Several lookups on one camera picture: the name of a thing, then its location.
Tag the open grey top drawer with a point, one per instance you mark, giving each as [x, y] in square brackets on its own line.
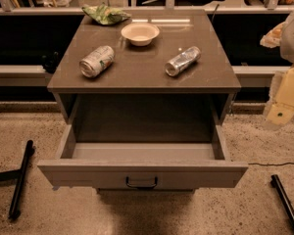
[178, 166]

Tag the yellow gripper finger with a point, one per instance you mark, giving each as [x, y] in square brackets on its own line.
[279, 109]
[272, 38]

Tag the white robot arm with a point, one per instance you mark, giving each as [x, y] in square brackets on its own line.
[279, 109]

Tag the silver blue redbull can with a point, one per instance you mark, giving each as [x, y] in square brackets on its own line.
[182, 61]

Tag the white paper bowl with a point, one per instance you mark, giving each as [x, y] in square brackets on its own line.
[140, 34]

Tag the black stand leg left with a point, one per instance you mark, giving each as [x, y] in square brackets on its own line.
[18, 175]

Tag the green chip bag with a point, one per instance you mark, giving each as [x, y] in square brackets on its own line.
[105, 15]

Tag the black object behind cabinet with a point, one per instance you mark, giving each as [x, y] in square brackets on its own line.
[50, 63]

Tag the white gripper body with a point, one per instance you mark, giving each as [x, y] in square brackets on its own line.
[293, 41]

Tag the black stand leg right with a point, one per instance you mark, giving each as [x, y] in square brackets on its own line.
[277, 185]

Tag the white green soda can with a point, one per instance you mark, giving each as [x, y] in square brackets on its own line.
[97, 61]

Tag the black stand leg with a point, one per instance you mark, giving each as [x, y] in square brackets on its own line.
[277, 185]
[18, 175]

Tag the black drawer handle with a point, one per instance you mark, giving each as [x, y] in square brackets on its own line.
[141, 184]

